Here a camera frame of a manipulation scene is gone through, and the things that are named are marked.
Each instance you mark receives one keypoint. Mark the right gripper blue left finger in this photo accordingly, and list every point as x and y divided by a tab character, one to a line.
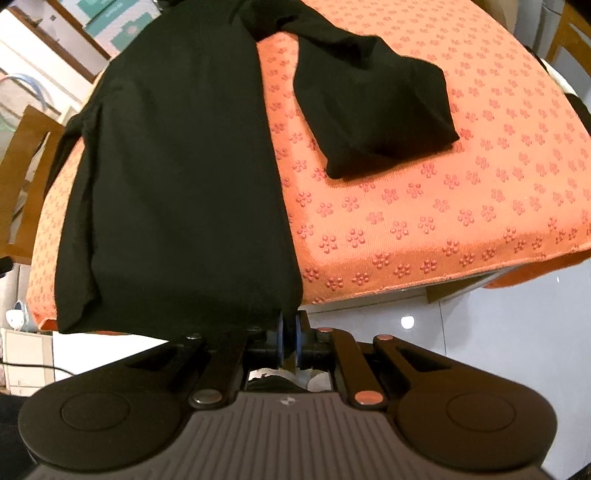
279	340

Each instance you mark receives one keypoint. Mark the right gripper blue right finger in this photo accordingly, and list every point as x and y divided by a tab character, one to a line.
302	328

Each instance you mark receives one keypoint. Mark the black sweater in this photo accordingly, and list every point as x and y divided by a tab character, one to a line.
176	222

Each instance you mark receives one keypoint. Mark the wooden chair right with clothes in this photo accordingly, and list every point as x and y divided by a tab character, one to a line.
562	39

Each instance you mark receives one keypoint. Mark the orange flower-pattern table mat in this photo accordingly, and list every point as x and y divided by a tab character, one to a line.
513	189

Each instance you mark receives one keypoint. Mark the wooden chair left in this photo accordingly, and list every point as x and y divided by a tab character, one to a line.
24	174

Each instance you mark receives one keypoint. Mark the colourful hula hoop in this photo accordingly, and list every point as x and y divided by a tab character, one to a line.
18	92

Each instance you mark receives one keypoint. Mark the lower teal pink carton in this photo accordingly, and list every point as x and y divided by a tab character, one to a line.
112	24

